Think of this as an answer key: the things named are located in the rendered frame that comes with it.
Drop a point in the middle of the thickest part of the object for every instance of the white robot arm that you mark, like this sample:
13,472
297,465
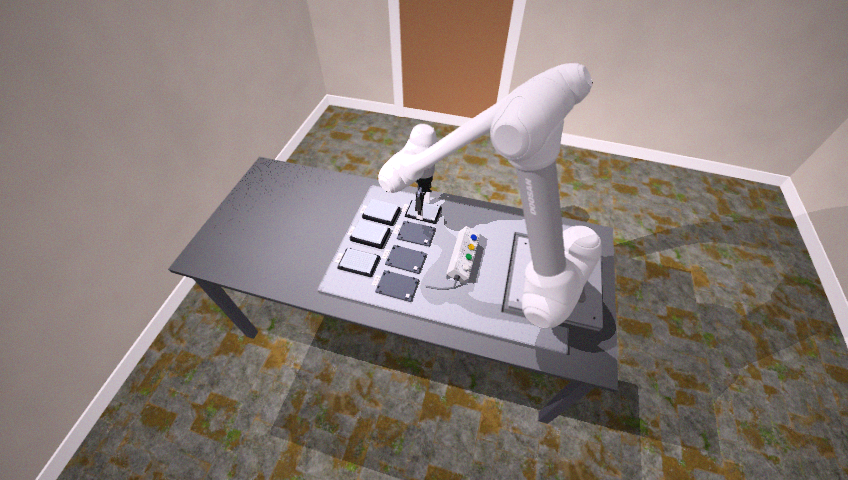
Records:
529,122

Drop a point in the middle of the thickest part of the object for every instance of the white button panel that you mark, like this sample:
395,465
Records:
461,263

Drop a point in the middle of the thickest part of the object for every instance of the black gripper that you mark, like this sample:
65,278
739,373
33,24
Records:
424,185

